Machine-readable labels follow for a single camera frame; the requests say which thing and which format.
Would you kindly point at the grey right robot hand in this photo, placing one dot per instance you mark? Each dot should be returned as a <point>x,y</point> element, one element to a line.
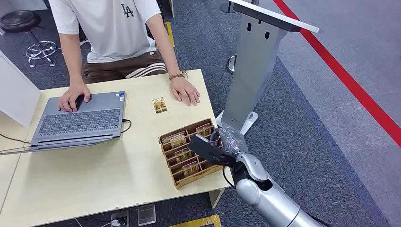
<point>230,139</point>

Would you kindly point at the person's left forearm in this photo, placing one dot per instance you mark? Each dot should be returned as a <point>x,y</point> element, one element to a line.
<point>164,47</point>

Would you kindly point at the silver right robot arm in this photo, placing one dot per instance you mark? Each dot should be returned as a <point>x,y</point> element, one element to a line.
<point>269,197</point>

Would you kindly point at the person's right forearm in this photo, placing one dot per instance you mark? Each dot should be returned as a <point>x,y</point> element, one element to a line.
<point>70,59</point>

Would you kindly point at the gold printed card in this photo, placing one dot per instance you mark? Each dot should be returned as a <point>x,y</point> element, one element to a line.
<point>183,154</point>
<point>204,129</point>
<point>190,168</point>
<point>159,105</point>
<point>170,137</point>
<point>178,142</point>

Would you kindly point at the wooden card holder box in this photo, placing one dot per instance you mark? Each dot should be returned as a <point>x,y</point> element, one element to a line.
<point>188,163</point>

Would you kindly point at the person's left hand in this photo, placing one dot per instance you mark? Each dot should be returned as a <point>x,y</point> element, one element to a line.
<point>184,91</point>

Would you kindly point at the person's hand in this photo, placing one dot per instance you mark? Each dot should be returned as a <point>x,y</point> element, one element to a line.
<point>71,97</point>
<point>184,91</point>

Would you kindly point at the person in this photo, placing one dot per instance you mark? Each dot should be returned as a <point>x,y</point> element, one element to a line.
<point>116,34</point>

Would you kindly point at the person's right hand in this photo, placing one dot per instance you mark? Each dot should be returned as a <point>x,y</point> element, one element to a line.
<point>71,97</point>

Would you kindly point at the beige table leg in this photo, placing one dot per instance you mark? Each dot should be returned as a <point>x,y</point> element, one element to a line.
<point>216,197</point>

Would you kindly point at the grey kiosk stand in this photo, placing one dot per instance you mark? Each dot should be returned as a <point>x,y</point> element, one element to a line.
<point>253,69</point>

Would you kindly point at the clear floor box lid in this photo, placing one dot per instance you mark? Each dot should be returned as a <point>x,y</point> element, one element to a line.
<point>146,215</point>

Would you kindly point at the yellow chair leg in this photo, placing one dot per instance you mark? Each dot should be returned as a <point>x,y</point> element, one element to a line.
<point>170,33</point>

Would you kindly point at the floor power socket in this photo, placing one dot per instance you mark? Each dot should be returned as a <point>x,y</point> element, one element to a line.
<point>119,219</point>

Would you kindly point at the grey laptop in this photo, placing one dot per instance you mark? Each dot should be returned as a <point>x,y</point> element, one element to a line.
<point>81,122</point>

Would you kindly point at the white partition panel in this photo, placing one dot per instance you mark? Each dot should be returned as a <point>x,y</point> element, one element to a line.
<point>15,94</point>

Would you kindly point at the black round stool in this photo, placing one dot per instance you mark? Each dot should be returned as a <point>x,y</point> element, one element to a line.
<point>22,22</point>

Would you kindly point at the chrome round post base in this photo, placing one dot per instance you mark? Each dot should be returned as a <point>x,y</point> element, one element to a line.
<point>231,64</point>

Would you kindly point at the yellow floor frame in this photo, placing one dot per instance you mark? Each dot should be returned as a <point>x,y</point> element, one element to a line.
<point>200,221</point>

